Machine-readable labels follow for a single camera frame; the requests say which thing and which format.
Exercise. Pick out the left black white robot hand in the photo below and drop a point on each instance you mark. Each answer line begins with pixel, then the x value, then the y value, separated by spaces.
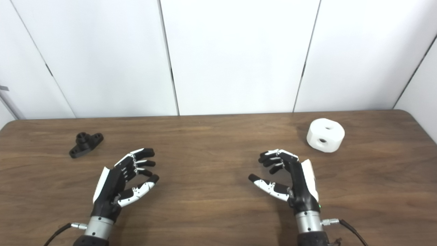
pixel 111 184

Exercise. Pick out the black flanged holder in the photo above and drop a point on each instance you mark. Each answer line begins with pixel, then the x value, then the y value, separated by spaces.
pixel 84 143

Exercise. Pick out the round white plastic piece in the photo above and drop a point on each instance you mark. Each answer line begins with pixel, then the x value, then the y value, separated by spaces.
pixel 324 135

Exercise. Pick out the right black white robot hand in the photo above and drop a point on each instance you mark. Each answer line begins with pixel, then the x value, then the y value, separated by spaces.
pixel 302 184

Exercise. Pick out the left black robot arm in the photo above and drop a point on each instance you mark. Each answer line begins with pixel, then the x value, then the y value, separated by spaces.
pixel 97 230

